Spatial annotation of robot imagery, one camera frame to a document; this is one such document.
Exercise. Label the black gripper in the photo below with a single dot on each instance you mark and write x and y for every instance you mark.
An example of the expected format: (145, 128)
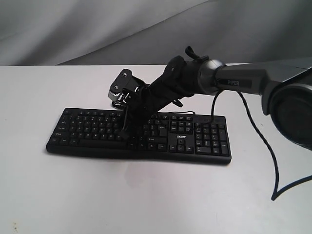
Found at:
(152, 98)

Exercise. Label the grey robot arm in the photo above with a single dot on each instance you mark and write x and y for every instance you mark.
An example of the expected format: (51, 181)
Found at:
(285, 87)

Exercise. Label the black computer keyboard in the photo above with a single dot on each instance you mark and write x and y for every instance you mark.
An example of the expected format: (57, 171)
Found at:
(178, 137)

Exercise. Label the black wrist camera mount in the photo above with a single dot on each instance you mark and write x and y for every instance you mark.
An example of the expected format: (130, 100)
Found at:
(126, 88)

